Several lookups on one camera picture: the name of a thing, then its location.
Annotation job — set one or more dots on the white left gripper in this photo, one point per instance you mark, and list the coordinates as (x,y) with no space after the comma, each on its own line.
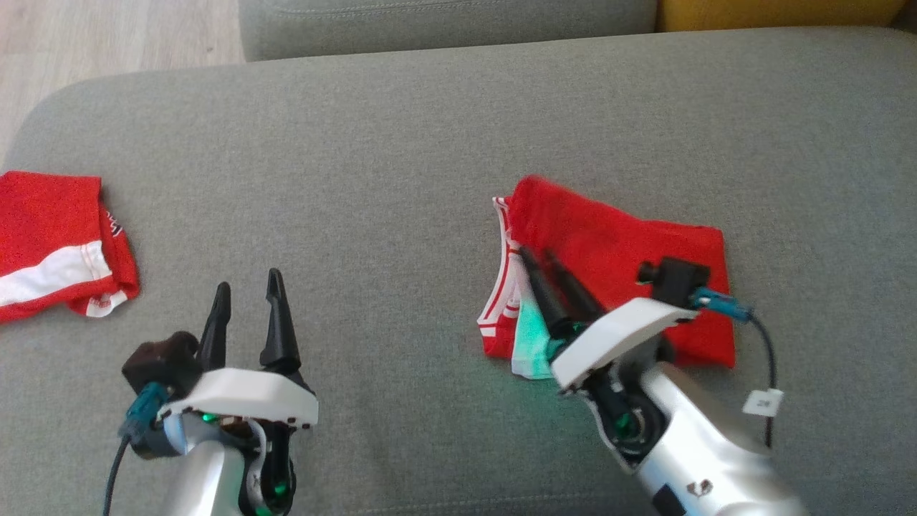
(243,394)

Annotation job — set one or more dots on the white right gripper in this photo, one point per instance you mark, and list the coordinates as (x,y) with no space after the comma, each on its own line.
(616,337)

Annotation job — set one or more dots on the red shorts with white stripe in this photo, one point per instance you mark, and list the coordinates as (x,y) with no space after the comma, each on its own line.
(50,222)

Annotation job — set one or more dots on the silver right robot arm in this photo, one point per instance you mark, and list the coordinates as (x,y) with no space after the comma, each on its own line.
(702,459)

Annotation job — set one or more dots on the large grey sofa seat cushion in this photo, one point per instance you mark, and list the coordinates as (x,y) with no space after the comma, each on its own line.
(394,179)

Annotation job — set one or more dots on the large yellow sofa back cushion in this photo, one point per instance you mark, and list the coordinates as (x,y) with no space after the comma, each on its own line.
(774,13)

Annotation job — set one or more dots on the dark left wrist camera box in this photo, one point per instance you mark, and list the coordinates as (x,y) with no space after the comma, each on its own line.
(161,362)

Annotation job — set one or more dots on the dark wrist camera box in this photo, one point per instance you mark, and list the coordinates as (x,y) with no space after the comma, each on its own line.
(161,362)
(677,279)

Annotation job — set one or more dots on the dark right wrist camera box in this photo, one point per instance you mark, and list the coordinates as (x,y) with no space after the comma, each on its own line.
(677,279)

